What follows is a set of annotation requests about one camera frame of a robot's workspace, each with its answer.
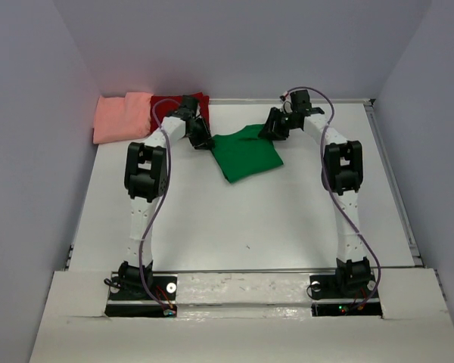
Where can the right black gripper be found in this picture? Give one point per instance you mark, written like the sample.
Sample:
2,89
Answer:
275,134

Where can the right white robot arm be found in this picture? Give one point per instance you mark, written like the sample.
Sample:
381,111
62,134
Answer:
342,176

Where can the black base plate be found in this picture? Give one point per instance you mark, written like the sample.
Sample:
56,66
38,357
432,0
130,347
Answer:
124,301
327,300

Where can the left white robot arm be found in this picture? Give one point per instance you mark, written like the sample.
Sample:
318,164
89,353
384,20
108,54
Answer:
147,177

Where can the folded red t shirt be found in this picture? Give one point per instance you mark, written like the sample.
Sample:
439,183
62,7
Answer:
165,104

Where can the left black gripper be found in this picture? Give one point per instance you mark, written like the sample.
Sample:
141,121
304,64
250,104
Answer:
205,137

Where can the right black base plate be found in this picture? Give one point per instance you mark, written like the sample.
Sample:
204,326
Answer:
327,300

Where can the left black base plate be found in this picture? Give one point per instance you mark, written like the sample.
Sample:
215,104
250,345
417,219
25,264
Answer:
124,301

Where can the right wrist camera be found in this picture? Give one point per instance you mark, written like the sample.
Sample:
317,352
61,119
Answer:
286,105

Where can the green t shirt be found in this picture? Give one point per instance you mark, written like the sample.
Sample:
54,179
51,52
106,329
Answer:
244,153

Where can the folded pink t shirt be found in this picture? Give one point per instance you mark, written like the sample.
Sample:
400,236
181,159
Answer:
122,118

